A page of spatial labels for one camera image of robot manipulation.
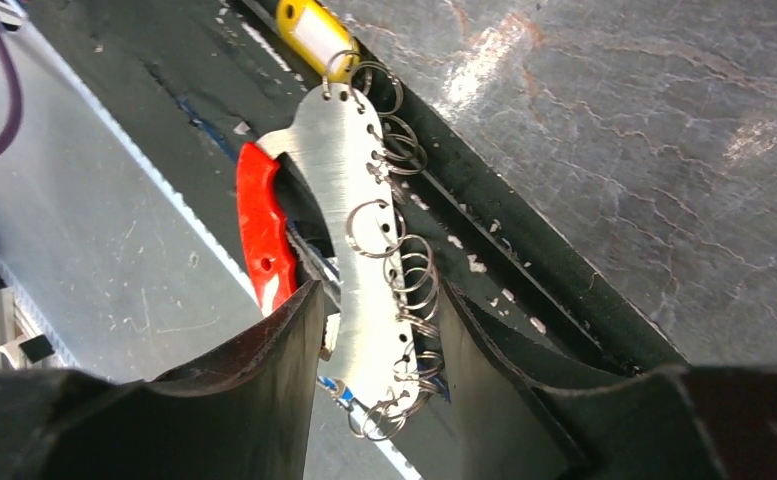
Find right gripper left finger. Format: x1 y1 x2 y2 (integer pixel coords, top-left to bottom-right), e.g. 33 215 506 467
0 281 324 479

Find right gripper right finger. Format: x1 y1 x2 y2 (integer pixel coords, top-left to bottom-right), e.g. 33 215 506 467
439 284 777 479

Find yellow key tag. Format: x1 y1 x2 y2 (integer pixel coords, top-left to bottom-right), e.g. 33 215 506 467
275 0 358 82

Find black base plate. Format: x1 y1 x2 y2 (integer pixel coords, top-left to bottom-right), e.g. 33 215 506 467
26 1 682 376

